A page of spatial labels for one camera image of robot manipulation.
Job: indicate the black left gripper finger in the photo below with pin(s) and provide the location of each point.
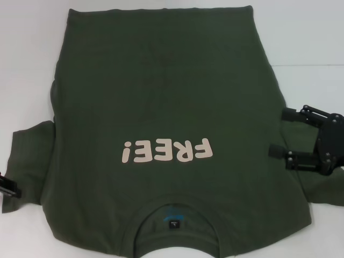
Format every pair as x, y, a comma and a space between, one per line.
10, 186

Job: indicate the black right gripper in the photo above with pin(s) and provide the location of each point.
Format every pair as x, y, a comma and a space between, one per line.
333, 139

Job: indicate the dark green FREE! t-shirt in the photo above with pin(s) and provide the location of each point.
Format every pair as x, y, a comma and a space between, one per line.
166, 94

